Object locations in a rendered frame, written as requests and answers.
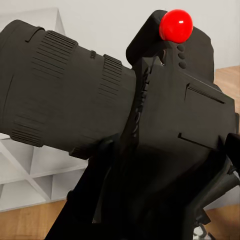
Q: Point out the digital camera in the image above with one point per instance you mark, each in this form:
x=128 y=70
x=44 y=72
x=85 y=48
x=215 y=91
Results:
x=172 y=119

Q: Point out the camera tripod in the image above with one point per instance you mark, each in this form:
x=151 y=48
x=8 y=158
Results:
x=199 y=232

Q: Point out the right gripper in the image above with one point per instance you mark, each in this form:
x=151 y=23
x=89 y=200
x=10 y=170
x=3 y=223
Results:
x=201 y=216

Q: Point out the desk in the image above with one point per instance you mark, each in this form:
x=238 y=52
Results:
x=228 y=79

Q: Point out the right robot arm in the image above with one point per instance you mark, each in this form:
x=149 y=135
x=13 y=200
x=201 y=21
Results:
x=230 y=181

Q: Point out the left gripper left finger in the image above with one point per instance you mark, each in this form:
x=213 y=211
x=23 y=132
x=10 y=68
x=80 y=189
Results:
x=75 y=220

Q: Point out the bookcase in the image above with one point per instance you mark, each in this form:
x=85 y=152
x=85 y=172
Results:
x=31 y=175

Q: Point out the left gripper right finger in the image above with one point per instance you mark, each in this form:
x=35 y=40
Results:
x=232 y=149

